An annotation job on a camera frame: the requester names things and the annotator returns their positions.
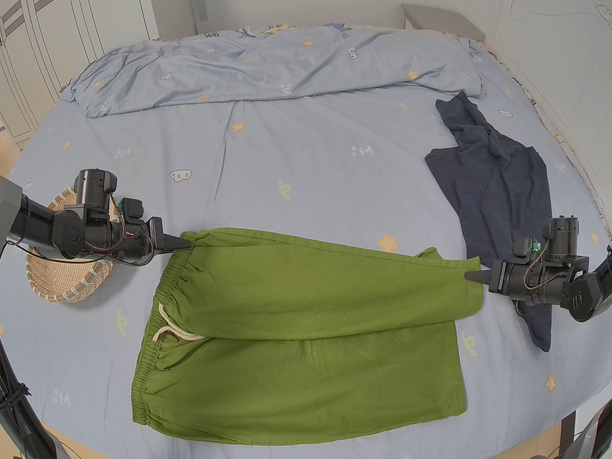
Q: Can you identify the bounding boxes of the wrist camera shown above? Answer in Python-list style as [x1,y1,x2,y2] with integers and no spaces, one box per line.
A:
[512,237,541,264]
[120,199,146,224]

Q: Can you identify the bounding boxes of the green shorts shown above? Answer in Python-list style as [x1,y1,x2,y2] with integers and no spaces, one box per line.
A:
[131,228,484,445]

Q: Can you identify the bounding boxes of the pale blue quilt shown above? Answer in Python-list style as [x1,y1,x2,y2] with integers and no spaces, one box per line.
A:
[60,22,488,119]

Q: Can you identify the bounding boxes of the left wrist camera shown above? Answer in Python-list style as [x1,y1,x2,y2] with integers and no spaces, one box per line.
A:
[120,199,146,224]

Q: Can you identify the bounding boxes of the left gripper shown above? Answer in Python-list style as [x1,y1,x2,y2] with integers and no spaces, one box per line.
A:
[115,217,166,267]

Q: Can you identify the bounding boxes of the white wardrobe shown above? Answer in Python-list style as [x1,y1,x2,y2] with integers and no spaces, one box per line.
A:
[0,0,161,151]

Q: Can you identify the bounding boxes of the grey bedside table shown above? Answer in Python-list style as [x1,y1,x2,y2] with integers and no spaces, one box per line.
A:
[401,3,486,42]

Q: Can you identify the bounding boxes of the round woven basket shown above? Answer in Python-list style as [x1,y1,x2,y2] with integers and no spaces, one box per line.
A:
[25,187,115,306]

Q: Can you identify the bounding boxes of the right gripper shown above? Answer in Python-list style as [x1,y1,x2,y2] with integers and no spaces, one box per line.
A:
[490,259,550,303]

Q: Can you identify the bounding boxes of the dark blue garment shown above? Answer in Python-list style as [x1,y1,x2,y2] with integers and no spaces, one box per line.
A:
[425,90,554,353]

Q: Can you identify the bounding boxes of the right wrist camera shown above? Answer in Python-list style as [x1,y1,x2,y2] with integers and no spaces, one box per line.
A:
[512,237,541,264]

